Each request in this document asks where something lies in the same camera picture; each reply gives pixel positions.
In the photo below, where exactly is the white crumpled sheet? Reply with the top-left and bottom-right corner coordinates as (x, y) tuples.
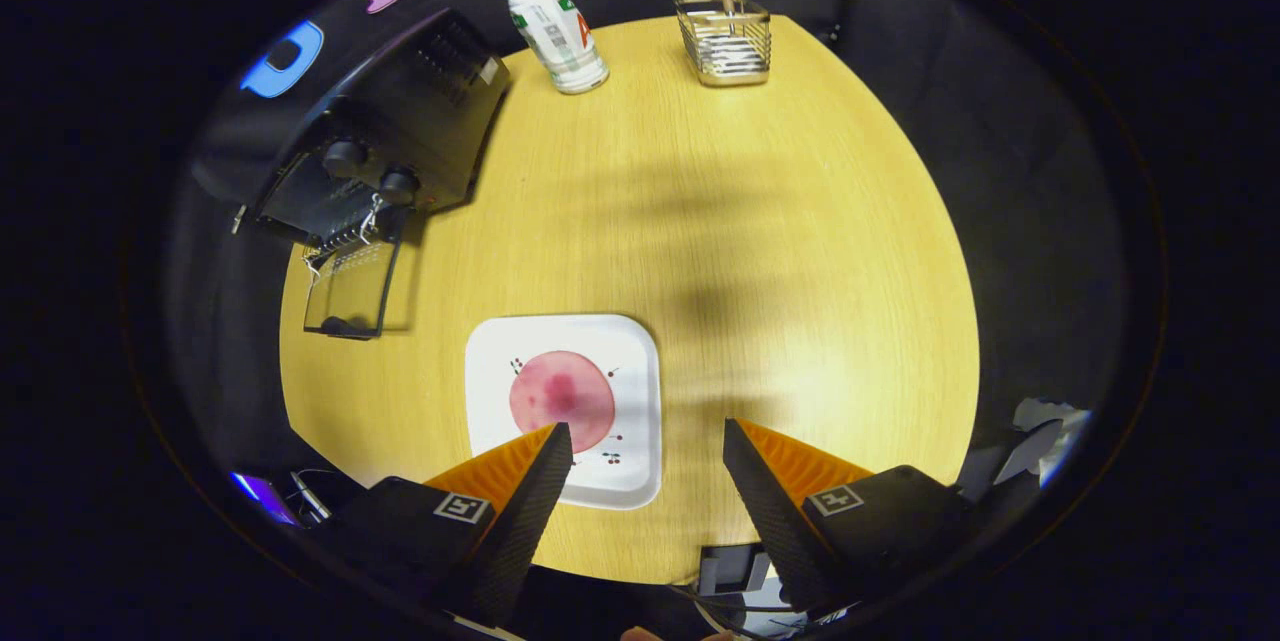
(960, 398), (1091, 500)

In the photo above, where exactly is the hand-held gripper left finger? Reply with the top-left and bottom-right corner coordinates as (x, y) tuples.
(330, 421), (576, 627)

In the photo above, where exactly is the small black box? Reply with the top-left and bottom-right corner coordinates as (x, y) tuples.
(697, 544), (773, 597)

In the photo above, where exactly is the purple lit screen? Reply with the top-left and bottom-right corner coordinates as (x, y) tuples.
(230, 471), (301, 527)

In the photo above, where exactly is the black toaster oven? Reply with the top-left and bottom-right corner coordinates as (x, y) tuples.
(190, 8), (511, 340)

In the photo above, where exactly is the pink round meat slice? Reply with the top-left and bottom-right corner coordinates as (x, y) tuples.
(509, 351), (616, 453)

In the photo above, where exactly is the metal wire basket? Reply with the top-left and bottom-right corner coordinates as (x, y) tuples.
(673, 0), (773, 87)

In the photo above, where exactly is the black backdrop cloth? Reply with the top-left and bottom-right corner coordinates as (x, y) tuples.
(165, 0), (1131, 482)

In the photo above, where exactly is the white bottle with green label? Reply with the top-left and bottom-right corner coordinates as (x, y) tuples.
(502, 0), (610, 95)

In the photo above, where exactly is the white square plate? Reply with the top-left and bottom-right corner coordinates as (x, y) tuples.
(465, 314), (662, 510)

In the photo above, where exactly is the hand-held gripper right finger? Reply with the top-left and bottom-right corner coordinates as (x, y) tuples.
(722, 418), (976, 617)

